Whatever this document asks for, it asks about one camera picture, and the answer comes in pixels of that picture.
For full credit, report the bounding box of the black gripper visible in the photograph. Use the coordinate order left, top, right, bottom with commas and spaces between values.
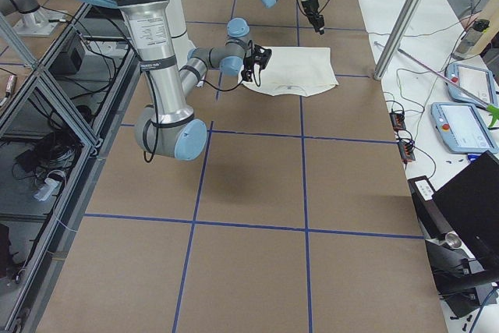
302, 0, 324, 34
241, 54, 257, 82

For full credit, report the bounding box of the cream long sleeve shirt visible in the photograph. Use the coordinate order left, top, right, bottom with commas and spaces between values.
243, 46, 338, 97

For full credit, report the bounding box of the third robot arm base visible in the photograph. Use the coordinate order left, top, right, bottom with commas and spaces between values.
1, 0, 61, 37

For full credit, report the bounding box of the red black circuit board upper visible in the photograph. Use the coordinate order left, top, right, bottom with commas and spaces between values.
389, 112, 406, 131

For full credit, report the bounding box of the red black circuit board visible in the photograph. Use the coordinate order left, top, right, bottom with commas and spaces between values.
398, 140, 416, 165
389, 112, 406, 131

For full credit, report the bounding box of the red black circuit board lower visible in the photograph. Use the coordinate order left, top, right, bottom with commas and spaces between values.
398, 140, 416, 165

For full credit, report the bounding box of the clear water bottle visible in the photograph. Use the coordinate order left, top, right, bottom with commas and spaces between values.
453, 19, 490, 59

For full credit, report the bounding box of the far teach pendant tablet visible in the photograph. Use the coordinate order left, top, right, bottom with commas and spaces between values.
445, 62, 498, 106

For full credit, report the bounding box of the teach pendant tablet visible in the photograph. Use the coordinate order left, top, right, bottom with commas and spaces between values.
430, 102, 498, 154
445, 62, 498, 106

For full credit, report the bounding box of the near teach pendant tablet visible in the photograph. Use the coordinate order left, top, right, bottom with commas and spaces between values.
430, 102, 498, 154

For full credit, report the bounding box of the metal reacher grabber tool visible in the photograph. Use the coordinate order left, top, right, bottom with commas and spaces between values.
396, 48, 498, 129

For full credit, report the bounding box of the white power strip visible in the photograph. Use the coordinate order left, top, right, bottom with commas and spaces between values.
34, 177, 59, 201

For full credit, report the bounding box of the black monitor on stand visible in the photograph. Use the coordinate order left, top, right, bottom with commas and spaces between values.
408, 151, 498, 317

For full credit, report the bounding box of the aluminium frame post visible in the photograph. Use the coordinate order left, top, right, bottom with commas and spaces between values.
373, 0, 421, 80

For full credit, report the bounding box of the aluminium frame side rail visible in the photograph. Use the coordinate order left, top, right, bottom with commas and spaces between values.
1, 5, 139, 332

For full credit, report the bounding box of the black box under frame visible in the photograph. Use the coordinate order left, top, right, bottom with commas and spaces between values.
49, 37, 85, 75

